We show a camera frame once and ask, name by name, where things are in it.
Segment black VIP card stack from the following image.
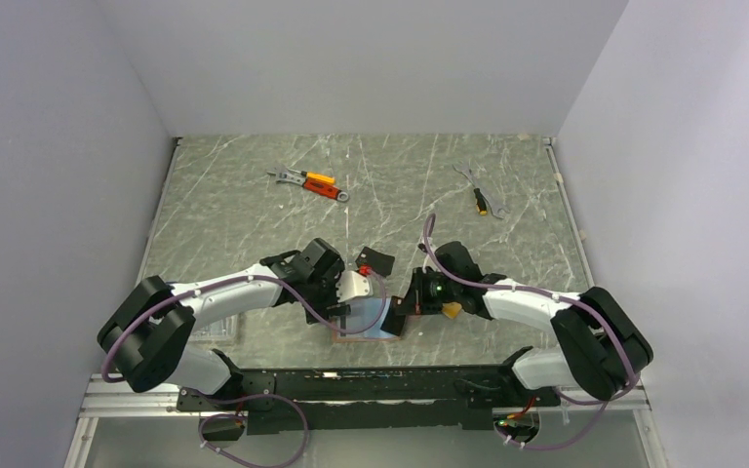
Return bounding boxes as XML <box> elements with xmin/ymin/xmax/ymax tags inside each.
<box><xmin>355</xmin><ymin>247</ymin><xmax>395</xmax><ymax>277</ymax></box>

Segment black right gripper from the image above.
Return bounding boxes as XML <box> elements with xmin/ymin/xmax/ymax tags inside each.
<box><xmin>396</xmin><ymin>266</ymin><xmax>460</xmax><ymax>315</ymax></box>

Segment aluminium frame rail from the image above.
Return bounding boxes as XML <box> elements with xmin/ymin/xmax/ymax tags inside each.
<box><xmin>79</xmin><ymin>373</ymin><xmax>179</xmax><ymax>418</ymax></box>

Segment yellow handled screwdriver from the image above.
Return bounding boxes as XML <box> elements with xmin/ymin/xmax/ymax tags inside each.
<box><xmin>473</xmin><ymin>187</ymin><xmax>489</xmax><ymax>215</ymax></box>

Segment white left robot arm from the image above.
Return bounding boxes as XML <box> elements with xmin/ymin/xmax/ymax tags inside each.
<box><xmin>97</xmin><ymin>238</ymin><xmax>345</xmax><ymax>410</ymax></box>

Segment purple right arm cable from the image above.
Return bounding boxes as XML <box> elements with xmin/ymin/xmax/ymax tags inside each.
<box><xmin>420</xmin><ymin>213</ymin><xmax>642</xmax><ymax>451</ymax></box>

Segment orange card stack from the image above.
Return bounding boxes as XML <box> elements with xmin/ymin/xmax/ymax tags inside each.
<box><xmin>441</xmin><ymin>302</ymin><xmax>462</xmax><ymax>320</ymax></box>

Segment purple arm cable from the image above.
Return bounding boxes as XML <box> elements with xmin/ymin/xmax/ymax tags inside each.
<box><xmin>420</xmin><ymin>213</ymin><xmax>642</xmax><ymax>451</ymax></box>
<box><xmin>99</xmin><ymin>271</ymin><xmax>389</xmax><ymax>468</ymax></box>

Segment clear plastic screw box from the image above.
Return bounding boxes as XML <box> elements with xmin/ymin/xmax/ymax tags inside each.
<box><xmin>190</xmin><ymin>317</ymin><xmax>237</xmax><ymax>341</ymax></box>

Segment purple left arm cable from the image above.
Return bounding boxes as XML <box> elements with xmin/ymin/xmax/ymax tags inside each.
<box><xmin>99</xmin><ymin>271</ymin><xmax>389</xmax><ymax>468</ymax></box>

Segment silver open end wrench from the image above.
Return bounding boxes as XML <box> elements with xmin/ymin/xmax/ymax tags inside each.
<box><xmin>453</xmin><ymin>162</ymin><xmax>508</xmax><ymax>219</ymax></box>

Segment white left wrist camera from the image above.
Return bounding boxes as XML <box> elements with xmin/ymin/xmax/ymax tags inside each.
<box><xmin>336</xmin><ymin>270</ymin><xmax>374</xmax><ymax>302</ymax></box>

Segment brown leather card holder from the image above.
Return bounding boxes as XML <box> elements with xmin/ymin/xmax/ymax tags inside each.
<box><xmin>332</xmin><ymin>297</ymin><xmax>402</xmax><ymax>343</ymax></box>

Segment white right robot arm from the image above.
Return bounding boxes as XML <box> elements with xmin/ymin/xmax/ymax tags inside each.
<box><xmin>402</xmin><ymin>242</ymin><xmax>653</xmax><ymax>405</ymax></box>

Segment red orange adjustable wrench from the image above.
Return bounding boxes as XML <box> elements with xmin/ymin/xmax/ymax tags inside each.
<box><xmin>266</xmin><ymin>166</ymin><xmax>349</xmax><ymax>203</ymax></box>

